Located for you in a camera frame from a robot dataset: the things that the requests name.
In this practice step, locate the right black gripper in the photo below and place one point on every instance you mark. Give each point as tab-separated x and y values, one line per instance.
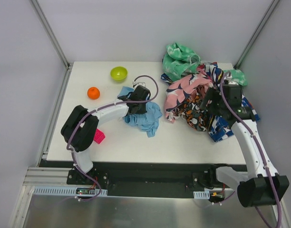
209	99

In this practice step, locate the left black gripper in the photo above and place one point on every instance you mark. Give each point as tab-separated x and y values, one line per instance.
132	109

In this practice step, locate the light blue cloth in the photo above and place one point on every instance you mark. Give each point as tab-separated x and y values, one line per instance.
148	122

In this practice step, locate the pink navy patterned cloth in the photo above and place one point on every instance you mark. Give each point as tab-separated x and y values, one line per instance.
193	86

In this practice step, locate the blue white red patterned cloth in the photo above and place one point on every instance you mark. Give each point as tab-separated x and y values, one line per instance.
218	128

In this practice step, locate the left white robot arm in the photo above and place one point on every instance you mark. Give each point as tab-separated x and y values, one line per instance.
80	128

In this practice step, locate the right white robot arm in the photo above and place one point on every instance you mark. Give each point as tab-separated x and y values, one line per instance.
262	185

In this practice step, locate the green white patterned cloth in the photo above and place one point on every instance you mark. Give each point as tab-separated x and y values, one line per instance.
180	61

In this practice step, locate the lime green plastic bowl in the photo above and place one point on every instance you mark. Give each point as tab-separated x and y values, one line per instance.
119	74

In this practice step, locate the orange toy fruit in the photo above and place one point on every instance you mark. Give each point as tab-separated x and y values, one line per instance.
93	93

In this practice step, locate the pink toy cube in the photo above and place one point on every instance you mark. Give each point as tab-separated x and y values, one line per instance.
99	136

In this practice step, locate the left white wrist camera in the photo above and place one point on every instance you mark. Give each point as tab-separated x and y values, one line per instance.
135	84

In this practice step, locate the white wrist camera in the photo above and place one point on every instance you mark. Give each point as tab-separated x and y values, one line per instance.
228	79
135	84

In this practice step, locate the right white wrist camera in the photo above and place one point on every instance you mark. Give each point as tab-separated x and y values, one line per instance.
228	79

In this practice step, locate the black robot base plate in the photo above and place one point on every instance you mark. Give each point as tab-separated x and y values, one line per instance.
154	190

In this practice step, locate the right slotted cable duct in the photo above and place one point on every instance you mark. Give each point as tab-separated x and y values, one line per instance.
202	195

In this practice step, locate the slotted cable duct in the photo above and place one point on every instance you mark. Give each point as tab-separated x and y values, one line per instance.
68	191
202	195

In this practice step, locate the right aluminium frame post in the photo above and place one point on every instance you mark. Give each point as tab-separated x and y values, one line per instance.
257	32

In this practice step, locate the aluminium frame post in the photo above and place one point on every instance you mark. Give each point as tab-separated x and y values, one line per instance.
53	39
257	32

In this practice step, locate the left aluminium frame post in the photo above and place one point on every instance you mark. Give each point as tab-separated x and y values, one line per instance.
53	39

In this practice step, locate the aluminium front rail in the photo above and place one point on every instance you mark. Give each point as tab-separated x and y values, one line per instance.
45	175

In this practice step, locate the left slotted cable duct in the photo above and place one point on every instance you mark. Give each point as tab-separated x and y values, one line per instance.
68	191

